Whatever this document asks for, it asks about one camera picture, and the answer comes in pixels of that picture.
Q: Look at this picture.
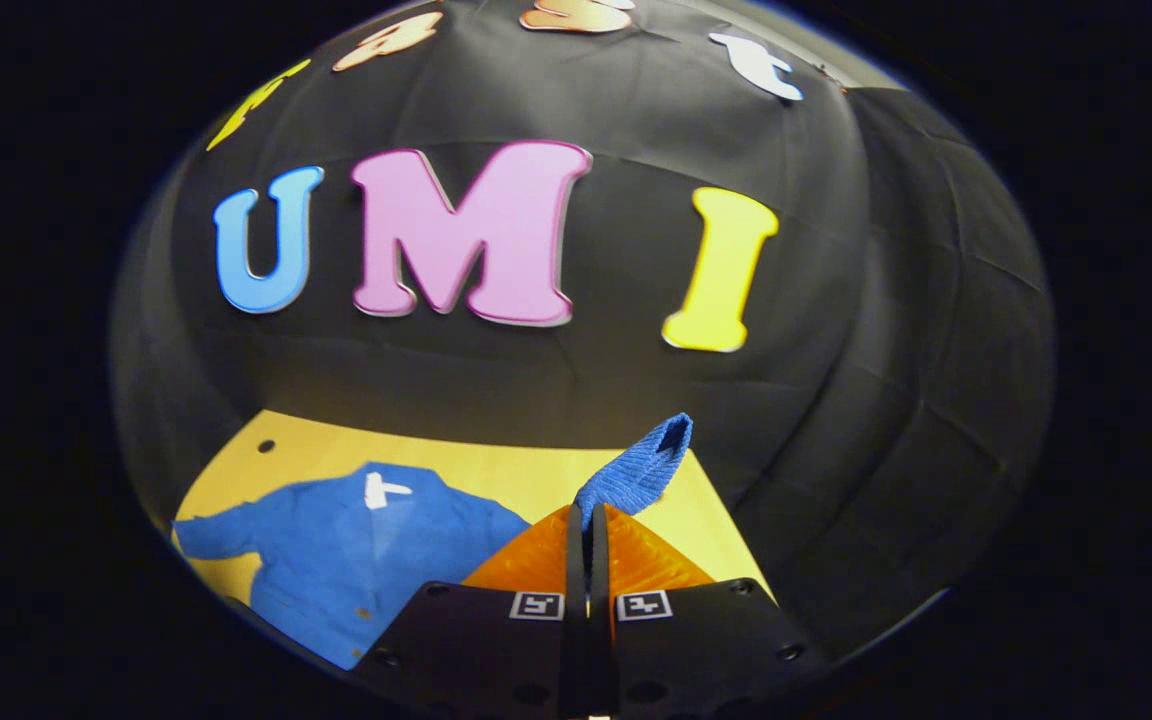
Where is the blue shirt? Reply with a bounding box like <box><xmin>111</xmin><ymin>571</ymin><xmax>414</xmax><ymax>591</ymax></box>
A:
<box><xmin>173</xmin><ymin>413</ymin><xmax>694</xmax><ymax>671</ymax></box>

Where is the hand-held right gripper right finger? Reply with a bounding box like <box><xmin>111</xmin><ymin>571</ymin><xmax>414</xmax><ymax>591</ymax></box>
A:
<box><xmin>591</xmin><ymin>503</ymin><xmax>822</xmax><ymax>720</ymax></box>

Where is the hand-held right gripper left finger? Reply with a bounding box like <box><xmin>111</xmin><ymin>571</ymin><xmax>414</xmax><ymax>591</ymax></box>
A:
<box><xmin>351</xmin><ymin>505</ymin><xmax>592</xmax><ymax>720</ymax></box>

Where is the black backdrop cloth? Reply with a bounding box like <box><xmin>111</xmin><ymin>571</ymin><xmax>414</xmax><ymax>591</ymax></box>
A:
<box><xmin>111</xmin><ymin>0</ymin><xmax>1055</xmax><ymax>661</ymax></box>

